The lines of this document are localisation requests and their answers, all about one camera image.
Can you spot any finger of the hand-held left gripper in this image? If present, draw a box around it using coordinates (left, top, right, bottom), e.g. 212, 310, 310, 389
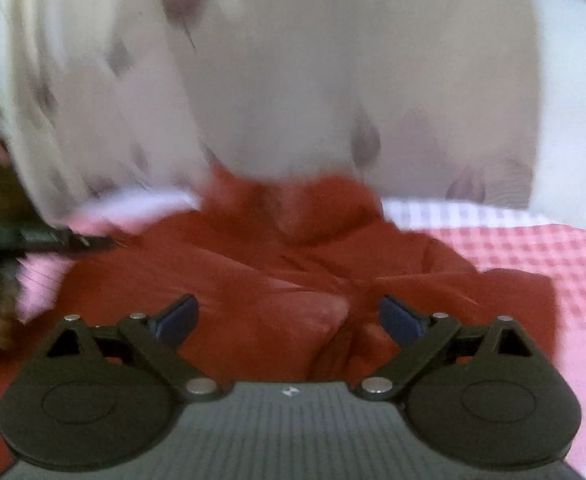
66, 231, 116, 253

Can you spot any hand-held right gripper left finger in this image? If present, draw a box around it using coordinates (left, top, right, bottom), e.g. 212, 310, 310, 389
47, 293, 220, 402

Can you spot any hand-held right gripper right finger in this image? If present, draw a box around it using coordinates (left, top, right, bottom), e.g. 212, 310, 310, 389
355, 294, 534, 402

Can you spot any red puffer jacket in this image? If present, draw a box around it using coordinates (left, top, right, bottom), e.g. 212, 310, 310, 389
0, 164, 560, 480

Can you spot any pink white checkered bed sheet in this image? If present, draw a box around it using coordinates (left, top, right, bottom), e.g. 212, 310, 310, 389
16, 187, 586, 480

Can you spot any white curtain with purple print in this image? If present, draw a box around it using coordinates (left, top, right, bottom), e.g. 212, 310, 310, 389
0, 0, 586, 213

